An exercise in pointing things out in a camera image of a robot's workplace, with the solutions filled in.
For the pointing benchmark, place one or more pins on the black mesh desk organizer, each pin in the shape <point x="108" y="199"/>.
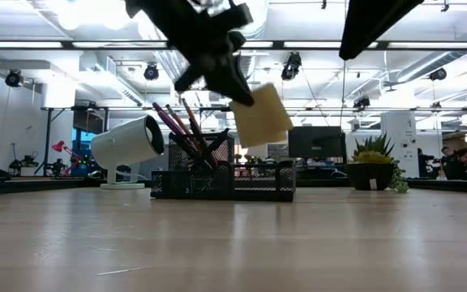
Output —
<point x="266" y="180"/>

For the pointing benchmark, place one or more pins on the potted succulent plant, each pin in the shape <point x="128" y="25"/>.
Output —
<point x="369" y="174"/>

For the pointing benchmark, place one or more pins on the black overhead light bar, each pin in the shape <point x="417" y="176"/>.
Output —
<point x="278" y="45"/>

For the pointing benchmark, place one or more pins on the black ceiling camera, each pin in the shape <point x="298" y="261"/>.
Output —
<point x="13" y="79"/>
<point x="291" y="67"/>
<point x="438" y="74"/>
<point x="362" y="104"/>
<point x="151" y="73"/>

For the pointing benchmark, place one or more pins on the black background station frame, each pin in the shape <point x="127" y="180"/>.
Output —
<point x="49" y="142"/>

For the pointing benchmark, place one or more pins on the yellow sticky note pad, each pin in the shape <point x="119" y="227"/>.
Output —
<point x="264" y="119"/>

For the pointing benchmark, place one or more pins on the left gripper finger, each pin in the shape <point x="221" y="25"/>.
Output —
<point x="237" y="81"/>
<point x="217" y="83"/>

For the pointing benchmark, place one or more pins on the black computer monitor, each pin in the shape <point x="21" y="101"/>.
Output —
<point x="318" y="142"/>

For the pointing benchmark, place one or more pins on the black aluminium table frame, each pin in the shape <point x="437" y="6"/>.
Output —
<point x="35" y="186"/>

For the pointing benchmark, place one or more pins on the orange pencil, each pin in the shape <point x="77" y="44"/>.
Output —
<point x="188" y="109"/>
<point x="176" y="119"/>

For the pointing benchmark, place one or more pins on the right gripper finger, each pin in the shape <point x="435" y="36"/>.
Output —
<point x="371" y="20"/>

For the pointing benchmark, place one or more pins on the red desk lamp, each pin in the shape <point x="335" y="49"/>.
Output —
<point x="58" y="147"/>

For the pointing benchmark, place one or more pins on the person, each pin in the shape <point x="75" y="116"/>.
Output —
<point x="462" y="164"/>
<point x="425" y="164"/>

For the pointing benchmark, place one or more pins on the black pen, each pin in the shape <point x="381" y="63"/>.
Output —
<point x="220" y="140"/>

